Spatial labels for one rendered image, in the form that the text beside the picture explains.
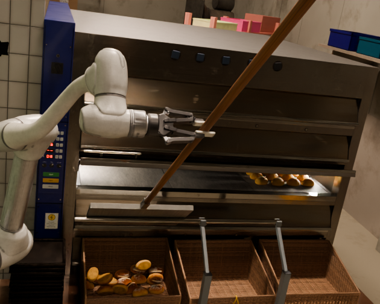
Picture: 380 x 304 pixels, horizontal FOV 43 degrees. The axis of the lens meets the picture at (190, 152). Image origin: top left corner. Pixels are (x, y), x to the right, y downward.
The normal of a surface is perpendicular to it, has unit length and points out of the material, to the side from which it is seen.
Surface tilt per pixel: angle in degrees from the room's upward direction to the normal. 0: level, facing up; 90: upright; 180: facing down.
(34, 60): 90
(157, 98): 70
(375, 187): 90
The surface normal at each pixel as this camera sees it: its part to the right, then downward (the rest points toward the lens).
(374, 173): -0.97, -0.07
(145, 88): 0.29, -0.01
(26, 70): 0.25, 0.33
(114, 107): 0.33, -0.23
